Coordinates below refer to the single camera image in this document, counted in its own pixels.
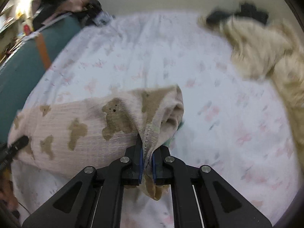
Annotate pile of dark clothes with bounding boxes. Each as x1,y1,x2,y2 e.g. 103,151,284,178
31,0,114,30

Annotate black clothes on bed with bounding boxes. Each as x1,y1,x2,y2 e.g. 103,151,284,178
206,2,269,26

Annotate folded green patterned cloth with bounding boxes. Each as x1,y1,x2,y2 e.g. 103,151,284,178
164,120,184,147

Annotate cream bear print duvet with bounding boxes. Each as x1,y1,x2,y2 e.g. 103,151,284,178
197,17,303,165

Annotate person's left hand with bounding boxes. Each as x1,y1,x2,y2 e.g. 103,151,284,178
1,169,19,211

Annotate pink bear print pants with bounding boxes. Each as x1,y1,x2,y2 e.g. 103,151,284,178
8,85,184,200

